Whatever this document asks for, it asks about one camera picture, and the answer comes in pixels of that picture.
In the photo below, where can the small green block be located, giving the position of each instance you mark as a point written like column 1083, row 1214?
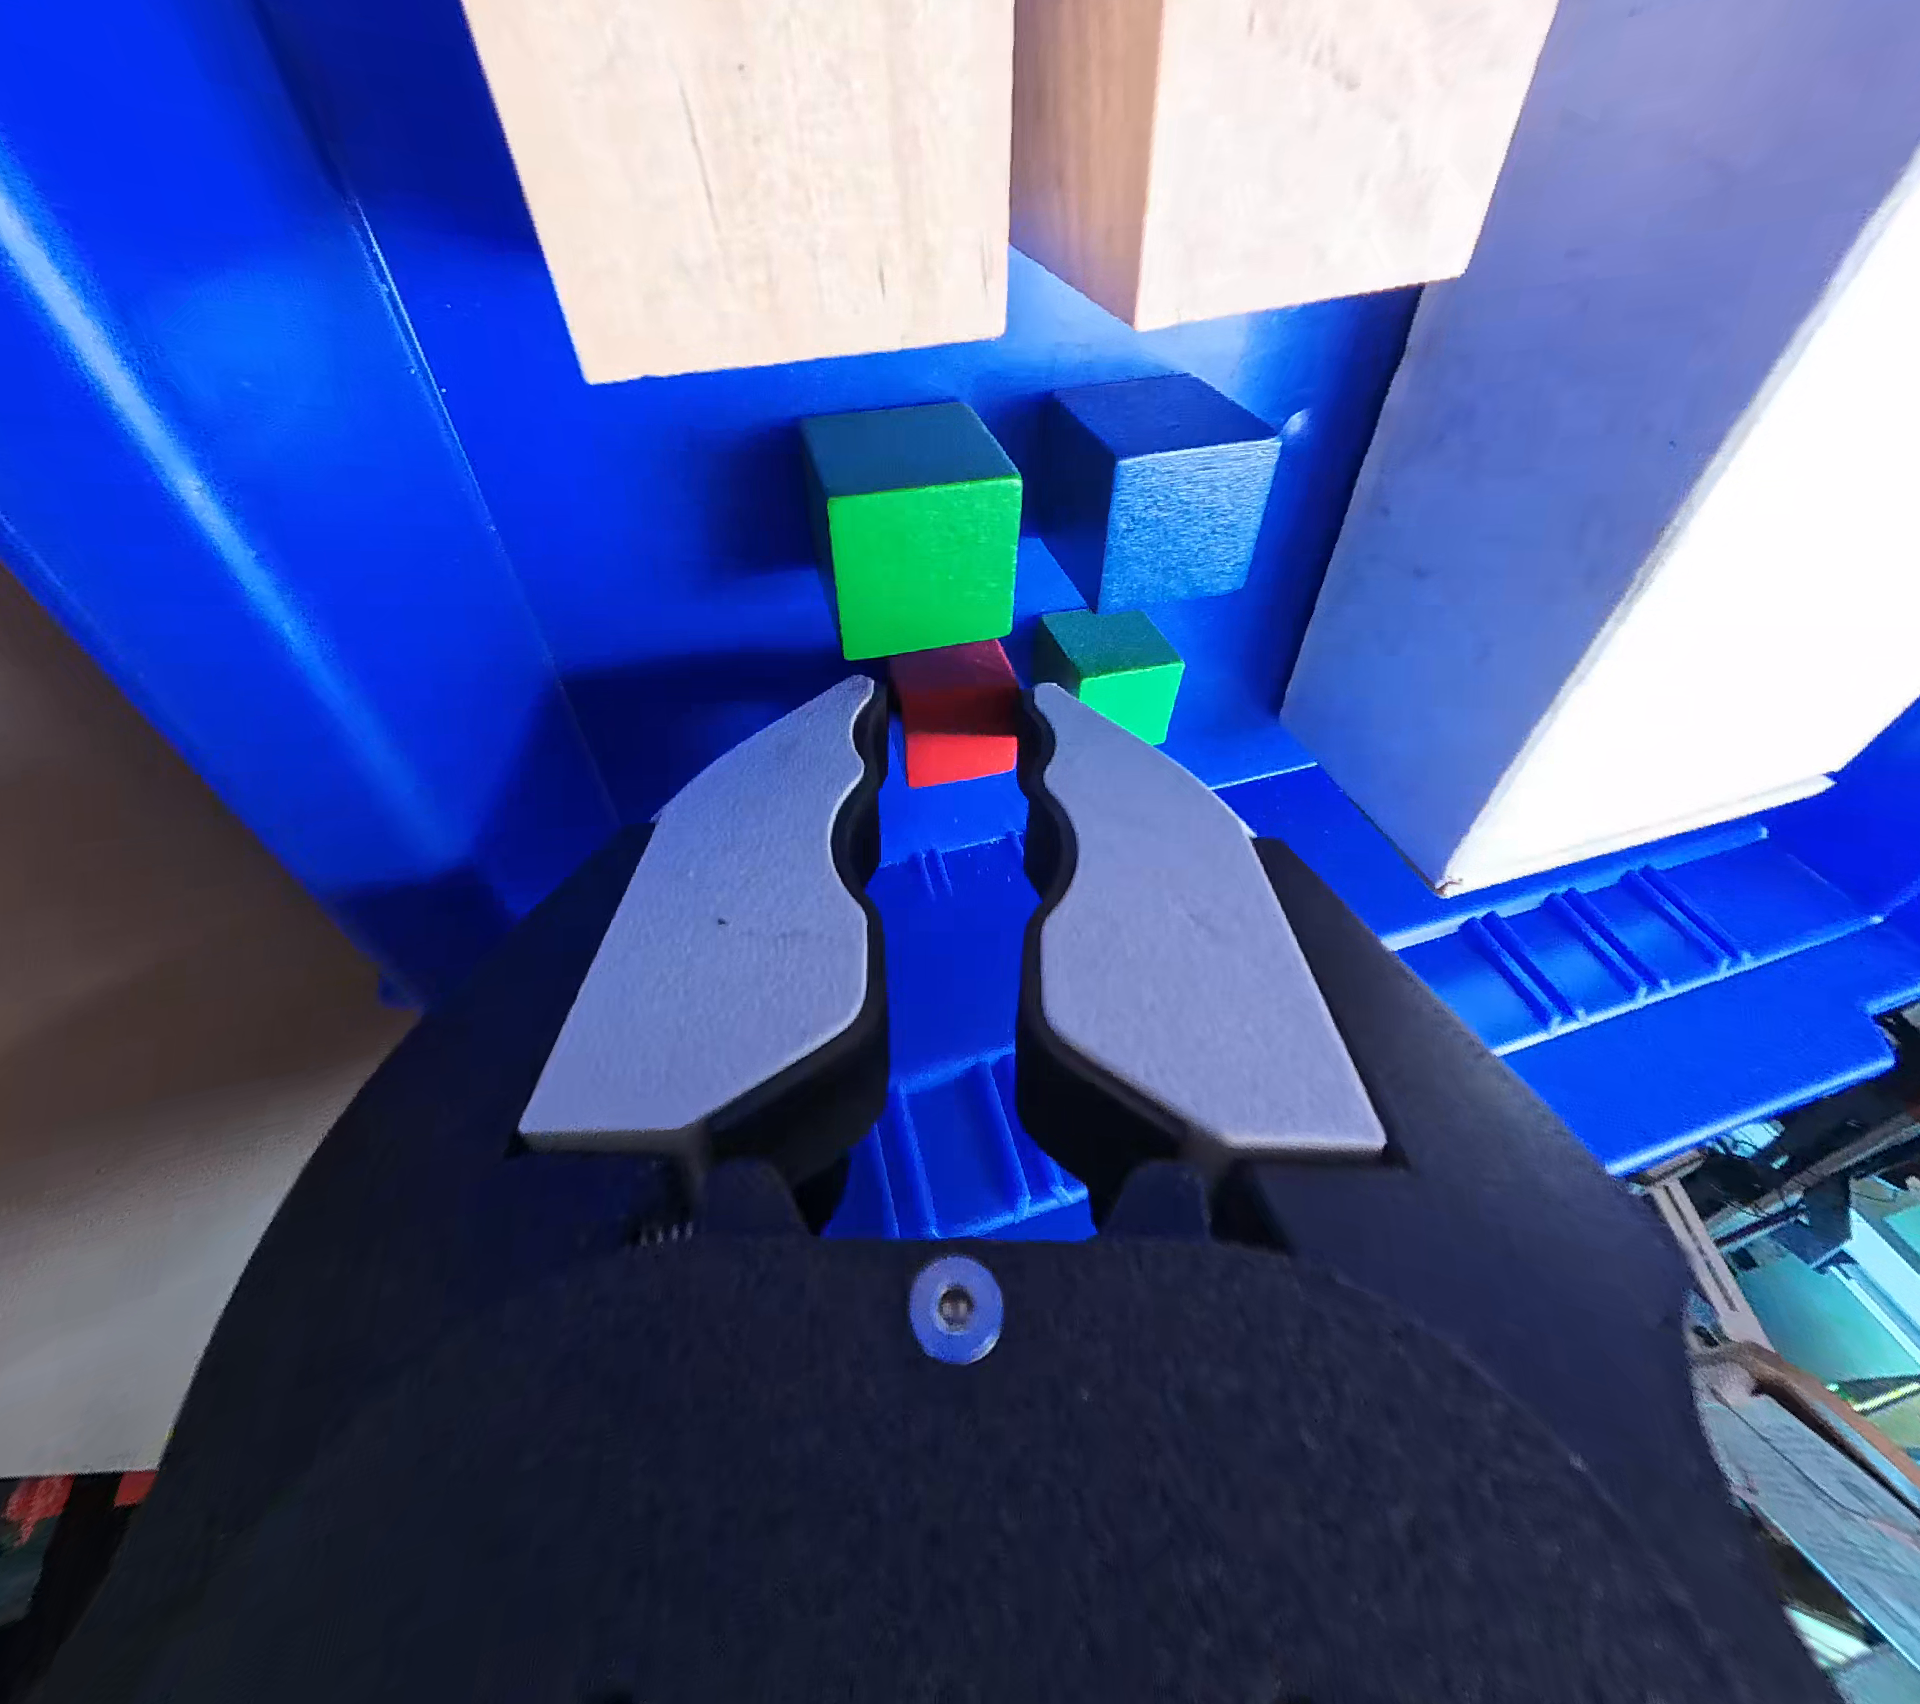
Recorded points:
column 1119, row 669

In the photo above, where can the large wooden block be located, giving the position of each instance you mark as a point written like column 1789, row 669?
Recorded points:
column 1321, row 39
column 751, row 55

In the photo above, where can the dark blue block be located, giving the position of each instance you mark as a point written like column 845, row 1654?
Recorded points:
column 1179, row 505

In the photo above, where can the red block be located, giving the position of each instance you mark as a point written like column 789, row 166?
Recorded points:
column 960, row 723

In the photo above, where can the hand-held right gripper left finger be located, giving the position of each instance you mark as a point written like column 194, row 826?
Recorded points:
column 705, row 955

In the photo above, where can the blue plastic bin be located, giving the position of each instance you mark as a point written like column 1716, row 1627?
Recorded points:
column 300, row 384

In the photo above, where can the white cardboard box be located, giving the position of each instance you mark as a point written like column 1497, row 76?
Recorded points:
column 1575, row 459

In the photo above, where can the orange plastic bag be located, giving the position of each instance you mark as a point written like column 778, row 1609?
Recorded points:
column 61, row 1502

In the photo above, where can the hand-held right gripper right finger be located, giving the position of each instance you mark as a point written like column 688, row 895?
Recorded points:
column 1201, row 968

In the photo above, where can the large green block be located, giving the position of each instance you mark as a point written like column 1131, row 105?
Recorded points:
column 915, row 549

